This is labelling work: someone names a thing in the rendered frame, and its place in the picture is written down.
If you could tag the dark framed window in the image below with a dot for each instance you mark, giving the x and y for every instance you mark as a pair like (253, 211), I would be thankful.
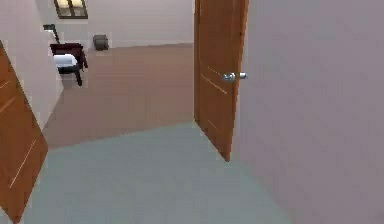
(71, 8)

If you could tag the white pillow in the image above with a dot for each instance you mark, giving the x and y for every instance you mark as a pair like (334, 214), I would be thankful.
(65, 60)

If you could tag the black lamp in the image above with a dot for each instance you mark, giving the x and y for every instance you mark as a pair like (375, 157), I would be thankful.
(52, 30)

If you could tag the dark wooden bed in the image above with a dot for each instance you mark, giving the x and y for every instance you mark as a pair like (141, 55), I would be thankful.
(75, 55)

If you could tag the grey bin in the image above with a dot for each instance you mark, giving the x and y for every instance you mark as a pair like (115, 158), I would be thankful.
(100, 42)

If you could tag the brown wooden room door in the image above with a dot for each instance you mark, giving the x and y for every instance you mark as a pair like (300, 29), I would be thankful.
(216, 100)
(16, 150)

